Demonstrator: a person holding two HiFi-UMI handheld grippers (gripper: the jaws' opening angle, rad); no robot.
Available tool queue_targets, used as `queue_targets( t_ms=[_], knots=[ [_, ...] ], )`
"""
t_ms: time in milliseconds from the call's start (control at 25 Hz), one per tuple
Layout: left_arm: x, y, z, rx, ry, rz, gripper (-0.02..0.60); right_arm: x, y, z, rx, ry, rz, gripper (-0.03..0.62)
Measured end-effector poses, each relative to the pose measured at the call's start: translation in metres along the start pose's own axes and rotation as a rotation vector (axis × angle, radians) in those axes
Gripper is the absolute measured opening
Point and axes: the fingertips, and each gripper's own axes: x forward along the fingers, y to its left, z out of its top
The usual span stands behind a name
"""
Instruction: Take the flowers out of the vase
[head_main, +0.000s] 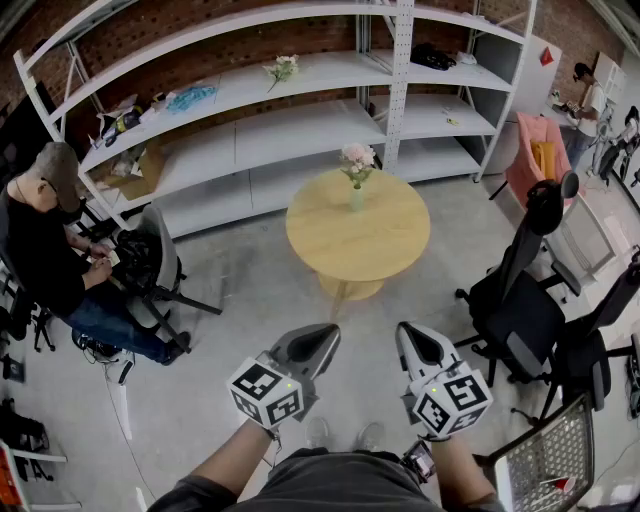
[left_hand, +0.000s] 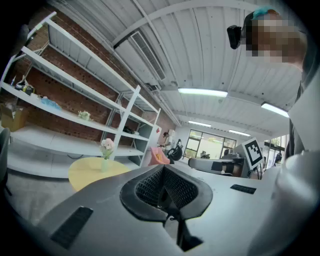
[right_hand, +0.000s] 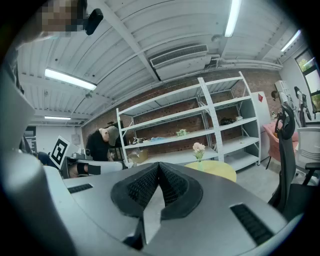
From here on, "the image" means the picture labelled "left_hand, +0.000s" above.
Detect black head-mounted camera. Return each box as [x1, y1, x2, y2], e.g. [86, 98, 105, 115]
[226, 24, 245, 50]

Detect brown cardboard box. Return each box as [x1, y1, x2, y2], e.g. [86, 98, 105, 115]
[0, 103, 30, 133]

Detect person's head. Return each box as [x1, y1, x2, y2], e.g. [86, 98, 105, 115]
[243, 11, 308, 72]

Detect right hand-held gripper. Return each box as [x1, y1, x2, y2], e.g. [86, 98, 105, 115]
[187, 137, 266, 180]

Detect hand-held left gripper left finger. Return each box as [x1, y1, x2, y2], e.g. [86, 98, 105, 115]
[119, 165, 168, 223]

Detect yellow round table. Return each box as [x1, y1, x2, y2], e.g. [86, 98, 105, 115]
[68, 156, 132, 193]

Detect white metal shelf rack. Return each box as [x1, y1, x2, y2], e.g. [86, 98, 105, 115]
[109, 84, 162, 168]
[0, 18, 142, 181]

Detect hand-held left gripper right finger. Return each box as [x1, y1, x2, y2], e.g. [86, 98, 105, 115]
[163, 165, 214, 221]

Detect pink artificial flower stem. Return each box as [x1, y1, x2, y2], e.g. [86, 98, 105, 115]
[101, 138, 115, 160]

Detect teal hair clip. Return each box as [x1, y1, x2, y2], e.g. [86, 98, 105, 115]
[251, 6, 279, 20]

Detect pale green flower bunch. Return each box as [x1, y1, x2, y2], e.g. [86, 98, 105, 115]
[77, 110, 93, 121]

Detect white ceiling air conditioner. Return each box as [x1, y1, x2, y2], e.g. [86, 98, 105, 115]
[111, 29, 168, 89]

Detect large glass window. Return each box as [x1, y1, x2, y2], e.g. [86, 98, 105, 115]
[183, 129, 237, 161]

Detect black equipment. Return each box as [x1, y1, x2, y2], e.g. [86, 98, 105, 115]
[166, 138, 185, 162]

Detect person's grey shirt torso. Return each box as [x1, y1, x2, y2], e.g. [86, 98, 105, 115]
[287, 32, 320, 161]

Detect ceiling tube light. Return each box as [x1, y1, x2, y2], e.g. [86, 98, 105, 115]
[187, 120, 212, 128]
[260, 101, 290, 119]
[177, 87, 229, 99]
[227, 129, 251, 138]

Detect black and yellow items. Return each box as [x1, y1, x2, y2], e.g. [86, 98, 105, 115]
[9, 74, 35, 96]

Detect pile of blue items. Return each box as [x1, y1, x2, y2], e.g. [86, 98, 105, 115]
[40, 96, 62, 111]

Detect white cabinet with red label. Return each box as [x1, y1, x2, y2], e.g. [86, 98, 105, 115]
[149, 124, 163, 154]

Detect pink fabric chair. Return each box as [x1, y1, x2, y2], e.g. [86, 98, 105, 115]
[147, 146, 171, 167]

